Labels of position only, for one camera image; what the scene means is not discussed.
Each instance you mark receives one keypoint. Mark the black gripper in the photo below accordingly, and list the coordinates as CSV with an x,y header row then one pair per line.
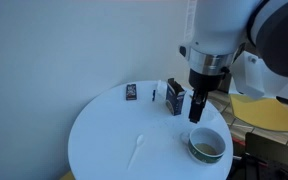
x,y
205,80

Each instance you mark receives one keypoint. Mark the white plastic spoon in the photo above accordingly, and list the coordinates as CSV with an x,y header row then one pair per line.
x,y
138,143

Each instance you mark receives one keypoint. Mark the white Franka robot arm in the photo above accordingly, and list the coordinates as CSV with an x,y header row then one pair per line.
x,y
224,23

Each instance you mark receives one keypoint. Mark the green bowl with white inside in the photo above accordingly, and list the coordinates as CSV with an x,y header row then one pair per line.
x,y
206,146

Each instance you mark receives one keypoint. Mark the open dark blue carton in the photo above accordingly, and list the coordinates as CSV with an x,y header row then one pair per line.
x,y
175,98

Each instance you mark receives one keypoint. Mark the small white packet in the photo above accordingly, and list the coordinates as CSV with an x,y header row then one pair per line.
x,y
160,88

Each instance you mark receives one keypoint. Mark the small blue pen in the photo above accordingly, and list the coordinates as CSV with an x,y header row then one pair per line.
x,y
153,95

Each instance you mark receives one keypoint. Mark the white angular housing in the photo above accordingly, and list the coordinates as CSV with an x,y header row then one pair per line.
x,y
250,75

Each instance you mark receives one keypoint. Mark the small dark card box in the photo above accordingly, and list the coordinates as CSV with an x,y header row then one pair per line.
x,y
131,92

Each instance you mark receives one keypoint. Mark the black perforated board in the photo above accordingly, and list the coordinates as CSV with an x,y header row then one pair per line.
x,y
274,156

